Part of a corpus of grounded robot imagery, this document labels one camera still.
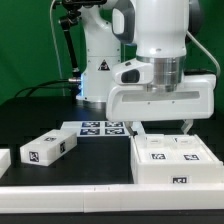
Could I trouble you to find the white cable at back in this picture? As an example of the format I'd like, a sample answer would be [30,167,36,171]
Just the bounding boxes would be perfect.
[49,0,66,97]

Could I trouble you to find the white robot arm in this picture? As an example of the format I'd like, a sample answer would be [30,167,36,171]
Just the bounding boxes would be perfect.
[78,0,217,132]

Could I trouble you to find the white cabinet top block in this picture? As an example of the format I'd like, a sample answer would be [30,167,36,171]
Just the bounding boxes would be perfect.
[20,129,77,166]

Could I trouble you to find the black cables on table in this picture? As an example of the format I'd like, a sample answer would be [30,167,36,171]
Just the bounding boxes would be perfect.
[13,78,83,98]

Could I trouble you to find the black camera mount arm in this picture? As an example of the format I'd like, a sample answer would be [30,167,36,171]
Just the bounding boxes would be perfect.
[50,0,107,78]

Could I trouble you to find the white workspace border frame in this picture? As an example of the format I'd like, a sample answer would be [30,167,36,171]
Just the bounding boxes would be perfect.
[0,149,224,214]

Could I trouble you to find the white marker base plate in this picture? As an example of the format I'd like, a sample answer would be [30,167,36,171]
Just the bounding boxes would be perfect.
[61,121,129,137]

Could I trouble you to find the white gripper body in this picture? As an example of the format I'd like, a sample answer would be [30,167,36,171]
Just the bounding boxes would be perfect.
[106,74,216,122]

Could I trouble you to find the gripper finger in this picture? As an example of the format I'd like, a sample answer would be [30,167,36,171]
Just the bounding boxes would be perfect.
[181,119,193,134]
[124,121,138,136]

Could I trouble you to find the white cabinet body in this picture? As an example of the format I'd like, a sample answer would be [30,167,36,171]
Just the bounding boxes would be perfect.
[131,135,224,184]

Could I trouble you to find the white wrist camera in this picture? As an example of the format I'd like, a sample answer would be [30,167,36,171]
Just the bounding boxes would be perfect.
[112,59,153,85]

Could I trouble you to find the white door panel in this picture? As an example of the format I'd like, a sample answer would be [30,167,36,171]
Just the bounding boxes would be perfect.
[171,136,211,162]
[135,135,174,163]

